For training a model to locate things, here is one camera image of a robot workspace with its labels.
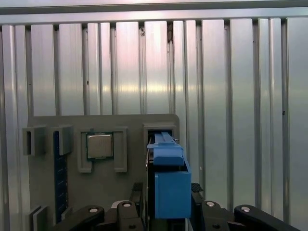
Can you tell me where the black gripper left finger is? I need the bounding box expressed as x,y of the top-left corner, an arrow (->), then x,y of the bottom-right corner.
57,182 -> 143,231

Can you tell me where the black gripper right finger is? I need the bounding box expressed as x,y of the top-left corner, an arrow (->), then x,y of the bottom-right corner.
192,182 -> 299,231

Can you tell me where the hard disk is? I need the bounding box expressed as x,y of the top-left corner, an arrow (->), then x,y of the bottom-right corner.
145,131 -> 193,231

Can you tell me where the grey parts rack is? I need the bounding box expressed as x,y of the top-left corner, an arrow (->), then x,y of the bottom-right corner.
23,114 -> 180,231

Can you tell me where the silver CPU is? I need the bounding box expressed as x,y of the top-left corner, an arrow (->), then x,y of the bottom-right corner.
86,133 -> 114,159

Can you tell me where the RAM stick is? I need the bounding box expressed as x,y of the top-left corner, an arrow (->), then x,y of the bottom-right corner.
53,131 -> 69,217

